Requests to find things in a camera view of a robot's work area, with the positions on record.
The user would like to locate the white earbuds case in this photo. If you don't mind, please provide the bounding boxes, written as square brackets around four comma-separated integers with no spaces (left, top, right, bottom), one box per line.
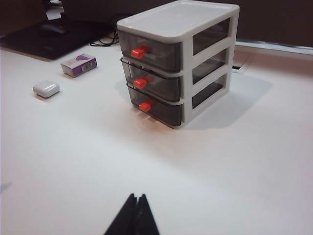
[33,80,61,99]

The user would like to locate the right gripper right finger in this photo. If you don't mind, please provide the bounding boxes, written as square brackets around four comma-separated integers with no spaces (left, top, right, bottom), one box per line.
[136,194,159,235]

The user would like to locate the smoky drawer red handle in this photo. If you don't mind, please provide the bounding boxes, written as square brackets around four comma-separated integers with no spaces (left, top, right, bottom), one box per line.
[118,17,232,73]
[126,73,228,128]
[121,47,232,102]

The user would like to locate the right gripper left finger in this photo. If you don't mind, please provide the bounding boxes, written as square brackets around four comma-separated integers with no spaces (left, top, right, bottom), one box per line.
[104,193,139,235]

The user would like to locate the purple white eraser box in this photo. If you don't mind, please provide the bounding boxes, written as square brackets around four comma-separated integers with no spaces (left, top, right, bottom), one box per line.
[60,53,97,78]

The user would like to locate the black desk mat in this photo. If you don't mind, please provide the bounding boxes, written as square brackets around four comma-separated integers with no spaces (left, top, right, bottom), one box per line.
[0,19,111,61]

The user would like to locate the black computer mouse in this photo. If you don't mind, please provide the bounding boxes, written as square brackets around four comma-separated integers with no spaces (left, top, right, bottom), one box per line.
[40,23,68,35]

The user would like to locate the black table cable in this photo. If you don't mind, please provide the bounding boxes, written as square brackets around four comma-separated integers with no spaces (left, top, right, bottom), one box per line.
[89,30,120,47]

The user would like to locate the white drawer cabinet frame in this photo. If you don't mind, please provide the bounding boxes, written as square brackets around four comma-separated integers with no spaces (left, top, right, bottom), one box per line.
[116,0,240,129]

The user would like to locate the brown desk partition panel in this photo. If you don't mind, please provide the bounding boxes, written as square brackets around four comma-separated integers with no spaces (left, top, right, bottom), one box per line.
[61,0,313,47]

